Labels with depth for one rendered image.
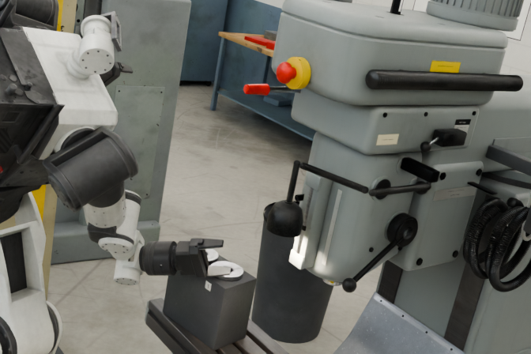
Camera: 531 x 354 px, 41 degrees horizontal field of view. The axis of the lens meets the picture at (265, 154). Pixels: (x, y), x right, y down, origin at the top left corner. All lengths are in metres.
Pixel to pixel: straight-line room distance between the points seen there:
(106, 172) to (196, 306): 0.68
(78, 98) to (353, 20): 0.56
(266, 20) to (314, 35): 7.20
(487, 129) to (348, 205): 0.39
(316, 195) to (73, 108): 0.51
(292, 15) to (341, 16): 0.13
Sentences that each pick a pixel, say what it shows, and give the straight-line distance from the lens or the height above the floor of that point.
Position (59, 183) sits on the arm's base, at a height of 1.50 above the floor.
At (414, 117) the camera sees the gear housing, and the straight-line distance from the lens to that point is 1.42.
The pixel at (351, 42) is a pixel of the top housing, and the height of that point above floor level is 1.84.
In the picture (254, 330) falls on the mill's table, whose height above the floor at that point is 0.94.
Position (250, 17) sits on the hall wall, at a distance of 8.76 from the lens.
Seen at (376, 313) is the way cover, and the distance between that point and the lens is 2.04.
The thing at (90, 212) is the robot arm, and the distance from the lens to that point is 1.52.
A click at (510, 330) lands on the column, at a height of 1.15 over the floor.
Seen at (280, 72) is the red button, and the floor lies 1.76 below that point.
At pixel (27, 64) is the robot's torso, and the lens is 1.45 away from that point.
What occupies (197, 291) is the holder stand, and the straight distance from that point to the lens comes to 1.92.
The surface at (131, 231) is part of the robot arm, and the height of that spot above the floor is 1.31.
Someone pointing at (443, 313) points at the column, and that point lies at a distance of 1.93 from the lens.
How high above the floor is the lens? 2.00
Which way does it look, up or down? 17 degrees down
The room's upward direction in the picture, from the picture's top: 11 degrees clockwise
